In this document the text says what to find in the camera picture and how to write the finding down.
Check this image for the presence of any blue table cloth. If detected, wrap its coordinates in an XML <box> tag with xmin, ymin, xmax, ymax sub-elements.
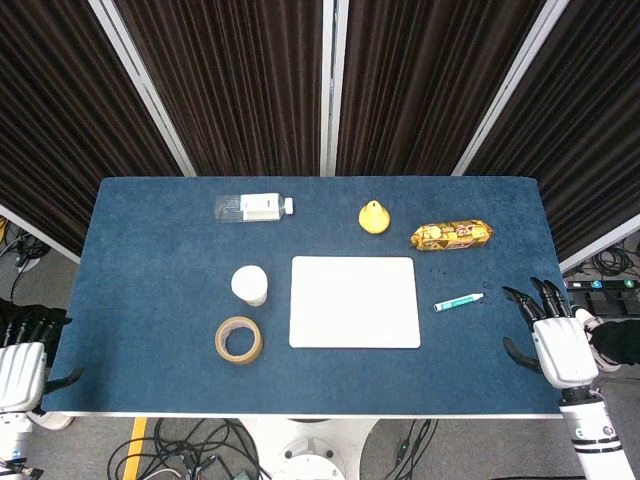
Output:
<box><xmin>40</xmin><ymin>175</ymin><xmax>569</xmax><ymax>415</ymax></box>

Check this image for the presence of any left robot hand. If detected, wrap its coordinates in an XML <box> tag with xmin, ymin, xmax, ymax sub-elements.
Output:
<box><xmin>0</xmin><ymin>304</ymin><xmax>85</xmax><ymax>414</ymax></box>

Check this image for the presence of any yellow biscuit snack pack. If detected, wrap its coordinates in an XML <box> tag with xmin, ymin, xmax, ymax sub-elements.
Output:
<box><xmin>410</xmin><ymin>219</ymin><xmax>494</xmax><ymax>252</ymax></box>

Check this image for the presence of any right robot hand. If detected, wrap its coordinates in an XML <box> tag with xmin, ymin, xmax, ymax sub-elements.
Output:
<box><xmin>501</xmin><ymin>277</ymin><xmax>600</xmax><ymax>391</ymax></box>

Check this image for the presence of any person's black trouser leg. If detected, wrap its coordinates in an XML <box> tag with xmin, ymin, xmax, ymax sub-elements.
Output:
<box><xmin>592</xmin><ymin>319</ymin><xmax>640</xmax><ymax>367</ymax></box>

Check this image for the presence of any yellow pear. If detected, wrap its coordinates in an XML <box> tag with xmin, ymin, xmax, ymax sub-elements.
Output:
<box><xmin>357</xmin><ymin>199</ymin><xmax>392</xmax><ymax>235</ymax></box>

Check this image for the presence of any yellow floor tape strip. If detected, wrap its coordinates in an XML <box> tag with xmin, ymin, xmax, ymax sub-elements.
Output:
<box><xmin>121</xmin><ymin>417</ymin><xmax>150</xmax><ymax>480</ymax></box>

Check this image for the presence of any white table base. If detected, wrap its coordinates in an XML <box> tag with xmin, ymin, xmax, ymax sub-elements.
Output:
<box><xmin>238</xmin><ymin>416</ymin><xmax>382</xmax><ymax>480</ymax></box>

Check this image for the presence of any black power strip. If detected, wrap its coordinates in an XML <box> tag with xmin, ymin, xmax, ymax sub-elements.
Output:
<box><xmin>563</xmin><ymin>278</ymin><xmax>640</xmax><ymax>293</ymax></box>

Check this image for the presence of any clear plastic water bottle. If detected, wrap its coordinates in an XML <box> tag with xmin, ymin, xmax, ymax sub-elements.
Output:
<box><xmin>214</xmin><ymin>193</ymin><xmax>295</xmax><ymax>222</ymax></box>

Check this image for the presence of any teal white tube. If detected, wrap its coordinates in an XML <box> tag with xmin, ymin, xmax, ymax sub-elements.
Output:
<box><xmin>432</xmin><ymin>292</ymin><xmax>485</xmax><ymax>314</ymax></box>

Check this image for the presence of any dark pleated partition panel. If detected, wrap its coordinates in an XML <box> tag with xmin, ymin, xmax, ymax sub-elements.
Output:
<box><xmin>0</xmin><ymin>0</ymin><xmax>184</xmax><ymax>254</ymax></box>
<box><xmin>467</xmin><ymin>0</ymin><xmax>640</xmax><ymax>262</ymax></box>
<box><xmin>335</xmin><ymin>0</ymin><xmax>547</xmax><ymax>177</ymax></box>
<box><xmin>113</xmin><ymin>0</ymin><xmax>327</xmax><ymax>177</ymax></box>

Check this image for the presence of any stack of paper cups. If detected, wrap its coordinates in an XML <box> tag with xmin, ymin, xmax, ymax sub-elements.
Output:
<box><xmin>230</xmin><ymin>265</ymin><xmax>270</xmax><ymax>307</ymax></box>

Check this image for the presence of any white cutting board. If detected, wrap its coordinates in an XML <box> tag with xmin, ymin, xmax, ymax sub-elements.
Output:
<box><xmin>288</xmin><ymin>255</ymin><xmax>422</xmax><ymax>350</ymax></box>

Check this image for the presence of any yellow packing tape roll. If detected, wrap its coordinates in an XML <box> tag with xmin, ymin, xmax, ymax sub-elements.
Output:
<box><xmin>214</xmin><ymin>315</ymin><xmax>264</xmax><ymax>366</ymax></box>

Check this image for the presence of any black floor cable bundle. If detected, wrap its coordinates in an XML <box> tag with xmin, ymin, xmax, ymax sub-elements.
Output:
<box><xmin>106</xmin><ymin>417</ymin><xmax>274</xmax><ymax>480</ymax></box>
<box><xmin>0</xmin><ymin>219</ymin><xmax>54</xmax><ymax>274</ymax></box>
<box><xmin>587</xmin><ymin>238</ymin><xmax>640</xmax><ymax>282</ymax></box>

